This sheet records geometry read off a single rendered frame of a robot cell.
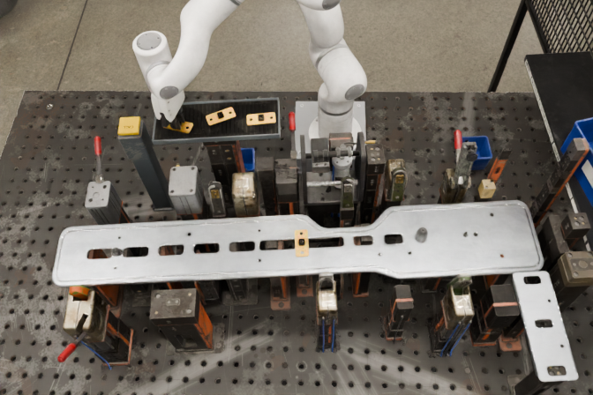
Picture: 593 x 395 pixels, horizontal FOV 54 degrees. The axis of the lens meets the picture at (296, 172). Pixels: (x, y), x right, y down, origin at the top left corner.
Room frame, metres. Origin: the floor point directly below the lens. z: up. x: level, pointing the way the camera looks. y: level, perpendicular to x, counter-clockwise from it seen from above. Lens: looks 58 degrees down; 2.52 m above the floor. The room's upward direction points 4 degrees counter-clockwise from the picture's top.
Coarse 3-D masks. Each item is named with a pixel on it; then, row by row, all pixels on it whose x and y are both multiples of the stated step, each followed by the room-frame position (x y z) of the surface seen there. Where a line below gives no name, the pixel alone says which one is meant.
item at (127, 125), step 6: (120, 120) 1.08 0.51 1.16; (126, 120) 1.08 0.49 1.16; (132, 120) 1.08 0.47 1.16; (138, 120) 1.08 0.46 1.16; (120, 126) 1.06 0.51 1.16; (126, 126) 1.06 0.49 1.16; (132, 126) 1.06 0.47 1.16; (138, 126) 1.06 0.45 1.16; (120, 132) 1.04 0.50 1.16; (126, 132) 1.04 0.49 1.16; (132, 132) 1.03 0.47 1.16; (138, 132) 1.04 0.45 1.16
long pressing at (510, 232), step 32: (128, 224) 0.82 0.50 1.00; (160, 224) 0.81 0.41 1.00; (192, 224) 0.80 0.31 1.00; (224, 224) 0.80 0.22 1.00; (256, 224) 0.79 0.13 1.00; (288, 224) 0.78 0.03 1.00; (384, 224) 0.76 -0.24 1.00; (416, 224) 0.76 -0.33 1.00; (448, 224) 0.75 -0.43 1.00; (480, 224) 0.74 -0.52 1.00; (512, 224) 0.73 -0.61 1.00; (64, 256) 0.73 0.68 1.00; (160, 256) 0.71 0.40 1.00; (192, 256) 0.70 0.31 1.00; (224, 256) 0.70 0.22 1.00; (256, 256) 0.69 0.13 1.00; (288, 256) 0.68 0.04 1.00; (320, 256) 0.68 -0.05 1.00; (352, 256) 0.67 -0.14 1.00; (384, 256) 0.66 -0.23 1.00; (416, 256) 0.66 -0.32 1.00; (448, 256) 0.65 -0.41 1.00; (480, 256) 0.64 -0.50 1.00; (512, 256) 0.64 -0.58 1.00
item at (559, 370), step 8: (552, 368) 0.33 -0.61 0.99; (560, 368) 0.33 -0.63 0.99; (512, 376) 0.38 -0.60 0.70; (520, 376) 0.38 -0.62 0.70; (528, 376) 0.35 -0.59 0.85; (536, 376) 0.33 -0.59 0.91; (512, 384) 0.36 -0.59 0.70; (520, 384) 0.34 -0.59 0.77; (528, 384) 0.33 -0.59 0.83; (536, 384) 0.31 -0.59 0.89; (544, 384) 0.30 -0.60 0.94; (552, 384) 0.30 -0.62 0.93; (512, 392) 0.33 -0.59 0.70; (520, 392) 0.32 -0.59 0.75; (528, 392) 0.31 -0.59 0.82; (536, 392) 0.32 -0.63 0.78
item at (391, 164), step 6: (390, 162) 0.93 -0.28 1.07; (396, 162) 0.93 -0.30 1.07; (402, 162) 0.93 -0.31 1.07; (390, 168) 0.91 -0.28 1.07; (390, 174) 0.89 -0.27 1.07; (384, 180) 0.93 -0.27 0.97; (390, 180) 0.87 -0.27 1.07; (384, 186) 0.92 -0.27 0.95; (390, 186) 0.87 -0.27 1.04; (384, 192) 0.90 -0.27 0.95; (384, 198) 0.91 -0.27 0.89; (384, 204) 0.89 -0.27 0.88; (390, 204) 0.87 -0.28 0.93; (396, 204) 0.87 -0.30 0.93; (378, 210) 0.94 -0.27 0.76; (384, 210) 0.88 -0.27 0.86; (378, 216) 0.92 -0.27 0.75
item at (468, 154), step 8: (464, 144) 0.88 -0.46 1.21; (472, 144) 0.88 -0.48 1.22; (464, 152) 0.86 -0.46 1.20; (472, 152) 0.86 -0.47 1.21; (464, 160) 0.86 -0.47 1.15; (472, 160) 0.83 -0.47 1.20; (456, 168) 0.86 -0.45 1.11; (464, 168) 0.86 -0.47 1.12; (456, 176) 0.85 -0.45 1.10; (464, 176) 0.86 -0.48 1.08; (456, 184) 0.84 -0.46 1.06; (464, 184) 0.84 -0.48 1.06
